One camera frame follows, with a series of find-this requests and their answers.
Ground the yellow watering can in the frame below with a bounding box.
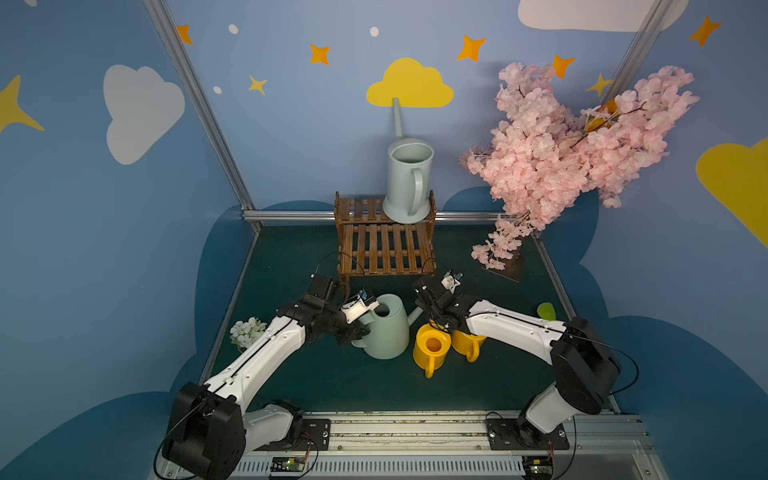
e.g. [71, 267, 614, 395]
[413, 324, 451, 379]
[451, 330, 486, 363]

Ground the mint green watering can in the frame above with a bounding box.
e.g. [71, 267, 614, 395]
[351, 294, 423, 360]

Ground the brown wooden slatted shelf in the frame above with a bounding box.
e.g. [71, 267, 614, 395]
[334, 194, 437, 284]

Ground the large pale blue watering can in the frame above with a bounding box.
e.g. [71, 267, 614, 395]
[382, 98, 435, 224]

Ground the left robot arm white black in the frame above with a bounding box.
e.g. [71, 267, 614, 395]
[155, 299, 379, 479]

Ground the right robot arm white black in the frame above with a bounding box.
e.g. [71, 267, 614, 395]
[413, 274, 622, 443]

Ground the white flower potted plant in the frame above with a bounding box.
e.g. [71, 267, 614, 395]
[229, 317, 267, 352]

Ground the green round object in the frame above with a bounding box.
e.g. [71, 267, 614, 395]
[536, 302, 557, 321]

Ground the left circuit board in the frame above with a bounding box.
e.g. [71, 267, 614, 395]
[269, 456, 308, 476]

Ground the circuit board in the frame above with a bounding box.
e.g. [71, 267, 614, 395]
[522, 456, 554, 480]
[269, 456, 308, 476]

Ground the right circuit board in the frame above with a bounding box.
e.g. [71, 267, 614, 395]
[522, 456, 554, 480]

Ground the pink cherry blossom tree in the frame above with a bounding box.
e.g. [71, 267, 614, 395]
[459, 63, 698, 270]

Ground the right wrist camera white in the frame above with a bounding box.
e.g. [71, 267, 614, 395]
[441, 270, 463, 293]

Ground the aluminium back rail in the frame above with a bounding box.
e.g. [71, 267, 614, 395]
[242, 210, 500, 224]

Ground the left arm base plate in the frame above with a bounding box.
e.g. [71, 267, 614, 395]
[279, 418, 331, 451]

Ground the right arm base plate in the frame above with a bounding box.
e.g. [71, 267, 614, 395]
[485, 416, 571, 451]

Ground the aluminium front rail frame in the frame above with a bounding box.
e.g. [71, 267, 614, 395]
[226, 410, 668, 479]

